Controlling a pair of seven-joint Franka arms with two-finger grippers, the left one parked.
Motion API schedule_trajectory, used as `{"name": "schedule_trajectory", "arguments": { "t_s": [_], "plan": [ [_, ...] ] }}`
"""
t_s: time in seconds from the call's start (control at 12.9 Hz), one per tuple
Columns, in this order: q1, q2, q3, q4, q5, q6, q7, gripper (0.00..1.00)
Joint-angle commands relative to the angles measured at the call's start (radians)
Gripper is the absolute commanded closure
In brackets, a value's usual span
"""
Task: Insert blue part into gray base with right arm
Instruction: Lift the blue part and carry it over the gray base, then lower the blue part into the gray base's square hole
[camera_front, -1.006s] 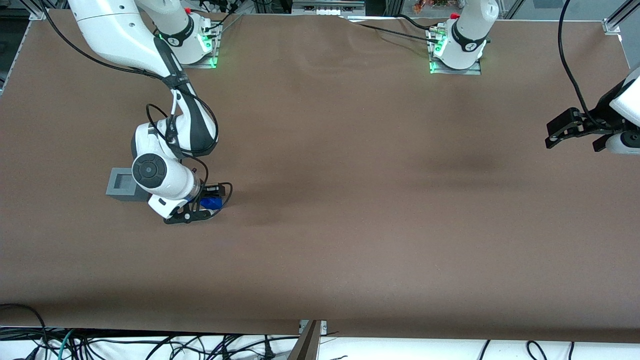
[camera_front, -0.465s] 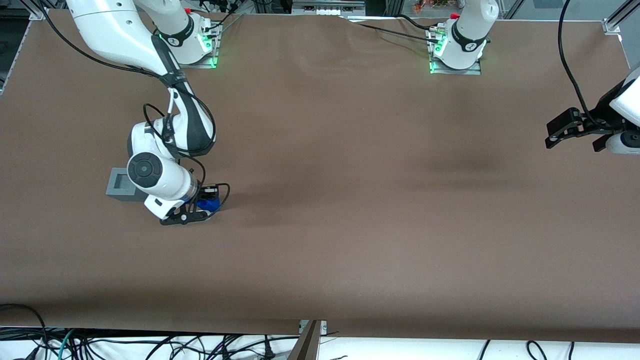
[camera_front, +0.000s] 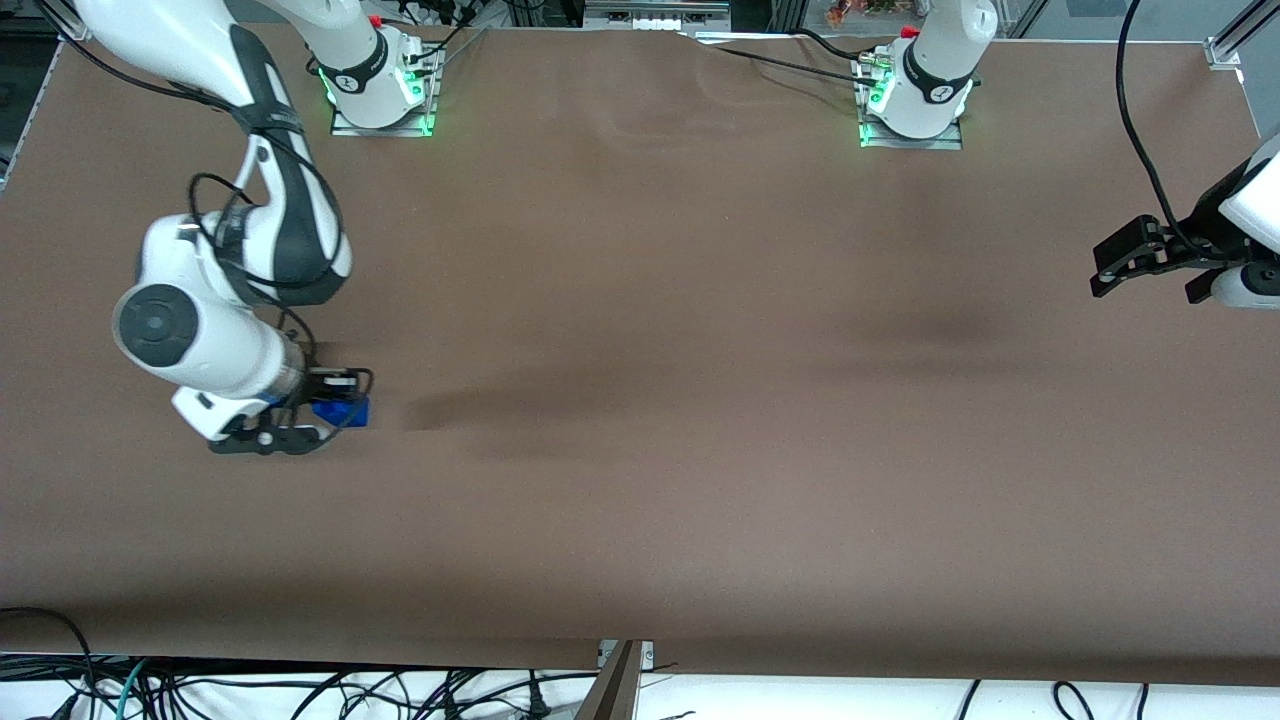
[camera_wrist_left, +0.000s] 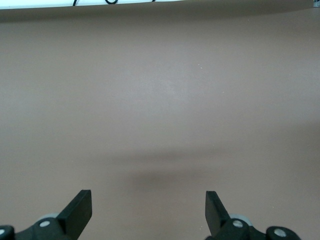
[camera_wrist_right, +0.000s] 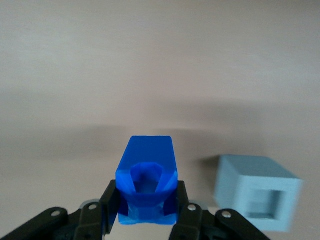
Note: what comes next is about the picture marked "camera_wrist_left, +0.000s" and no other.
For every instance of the brown table mat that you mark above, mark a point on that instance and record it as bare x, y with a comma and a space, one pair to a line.
160, 112

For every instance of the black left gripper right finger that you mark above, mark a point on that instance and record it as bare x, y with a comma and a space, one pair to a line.
217, 217

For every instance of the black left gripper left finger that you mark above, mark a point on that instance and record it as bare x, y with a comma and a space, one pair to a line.
75, 215

